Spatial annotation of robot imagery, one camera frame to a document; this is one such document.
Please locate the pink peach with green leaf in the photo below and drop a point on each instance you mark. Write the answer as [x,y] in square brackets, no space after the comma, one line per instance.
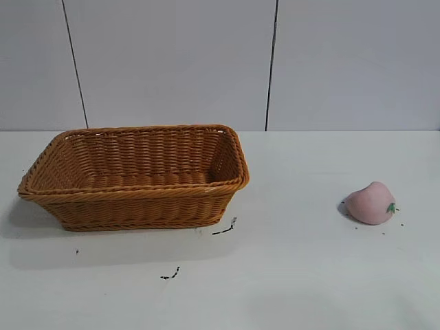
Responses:
[369,204]

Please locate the brown woven wicker basket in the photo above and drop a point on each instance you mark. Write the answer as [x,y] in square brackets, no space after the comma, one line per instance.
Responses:
[137,203]

